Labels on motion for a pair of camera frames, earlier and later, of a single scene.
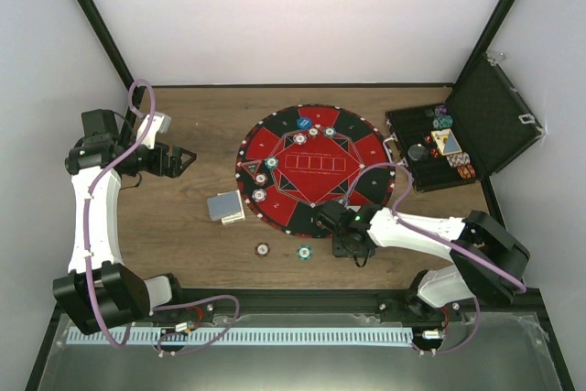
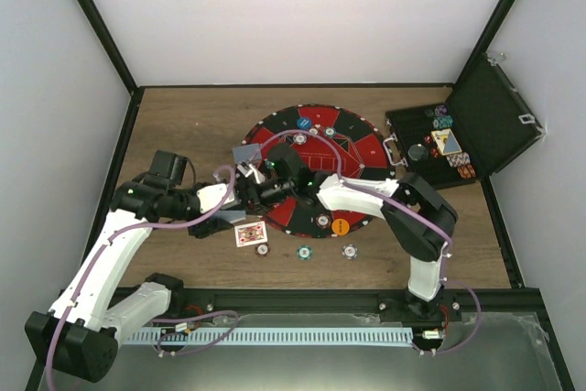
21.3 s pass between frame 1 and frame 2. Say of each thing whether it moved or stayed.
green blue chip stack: stayed
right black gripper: moved
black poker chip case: stayed
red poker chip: stayed
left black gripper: moved
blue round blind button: stayed
